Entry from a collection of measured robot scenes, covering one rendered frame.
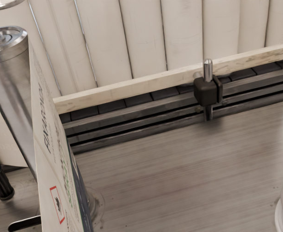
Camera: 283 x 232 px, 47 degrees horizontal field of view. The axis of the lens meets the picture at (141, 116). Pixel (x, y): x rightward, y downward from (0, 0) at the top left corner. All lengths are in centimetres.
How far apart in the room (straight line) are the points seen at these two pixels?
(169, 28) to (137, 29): 4
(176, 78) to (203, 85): 5
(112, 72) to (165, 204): 19
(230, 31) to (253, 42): 5
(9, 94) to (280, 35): 38
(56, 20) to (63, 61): 5
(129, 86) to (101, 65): 5
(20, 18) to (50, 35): 4
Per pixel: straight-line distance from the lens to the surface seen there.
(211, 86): 40
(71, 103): 43
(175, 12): 42
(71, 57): 42
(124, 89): 43
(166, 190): 34
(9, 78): 23
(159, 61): 45
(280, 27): 51
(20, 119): 24
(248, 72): 50
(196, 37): 44
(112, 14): 41
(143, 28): 42
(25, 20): 41
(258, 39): 50
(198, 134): 39
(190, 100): 46
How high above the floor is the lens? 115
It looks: 39 degrees down
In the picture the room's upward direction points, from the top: 10 degrees counter-clockwise
